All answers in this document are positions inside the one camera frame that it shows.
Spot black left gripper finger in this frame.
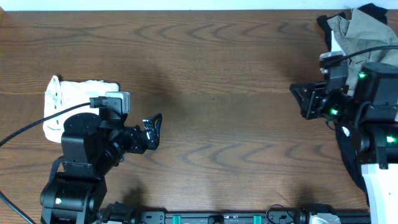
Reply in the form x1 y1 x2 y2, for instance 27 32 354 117
142 113 162 138
144 125 159 150

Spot khaki shorts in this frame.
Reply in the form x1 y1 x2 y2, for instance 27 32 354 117
327 9 397 96

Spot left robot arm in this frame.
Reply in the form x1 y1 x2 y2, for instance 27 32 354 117
40 112 162 223

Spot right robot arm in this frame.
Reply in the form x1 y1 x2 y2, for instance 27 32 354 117
290 62 397 223

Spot white shirt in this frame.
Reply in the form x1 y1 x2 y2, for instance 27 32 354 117
330 30 345 55

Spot folded white cloth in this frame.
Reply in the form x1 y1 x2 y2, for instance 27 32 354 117
43 75 119 143

